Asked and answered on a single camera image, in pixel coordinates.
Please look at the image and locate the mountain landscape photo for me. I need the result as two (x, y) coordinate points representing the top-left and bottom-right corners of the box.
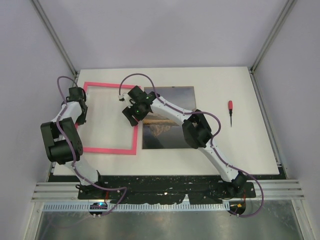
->
(142, 86), (196, 150)

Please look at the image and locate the pink picture frame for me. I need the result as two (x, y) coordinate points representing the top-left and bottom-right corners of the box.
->
(76, 81), (139, 155)

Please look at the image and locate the red handled screwdriver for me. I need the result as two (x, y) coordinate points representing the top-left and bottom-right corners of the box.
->
(228, 100), (233, 127)

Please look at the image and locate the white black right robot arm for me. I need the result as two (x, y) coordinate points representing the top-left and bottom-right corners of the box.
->
(118, 85), (247, 197)

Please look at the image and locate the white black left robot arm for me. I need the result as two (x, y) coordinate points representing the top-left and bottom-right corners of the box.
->
(40, 86), (107, 199)

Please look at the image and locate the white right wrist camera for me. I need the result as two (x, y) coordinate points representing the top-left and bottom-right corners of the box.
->
(118, 92), (131, 102)

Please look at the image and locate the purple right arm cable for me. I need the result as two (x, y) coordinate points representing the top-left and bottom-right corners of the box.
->
(118, 73), (264, 218)

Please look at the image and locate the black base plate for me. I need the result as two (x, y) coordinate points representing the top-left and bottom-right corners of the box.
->
(75, 175), (256, 205)

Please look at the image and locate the white slotted cable duct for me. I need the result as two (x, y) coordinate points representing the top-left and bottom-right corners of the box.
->
(42, 201), (230, 212)

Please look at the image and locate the left aluminium corner post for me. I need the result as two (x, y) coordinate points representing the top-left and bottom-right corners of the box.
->
(30, 0), (78, 78)

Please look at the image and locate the aluminium corner post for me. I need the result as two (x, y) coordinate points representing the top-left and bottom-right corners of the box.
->
(30, 0), (78, 78)
(248, 0), (298, 75)

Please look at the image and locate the aluminium front rail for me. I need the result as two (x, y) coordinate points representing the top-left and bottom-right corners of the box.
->
(31, 179), (305, 202)

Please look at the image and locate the right aluminium corner post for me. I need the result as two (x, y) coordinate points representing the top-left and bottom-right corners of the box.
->
(248, 0), (298, 75)

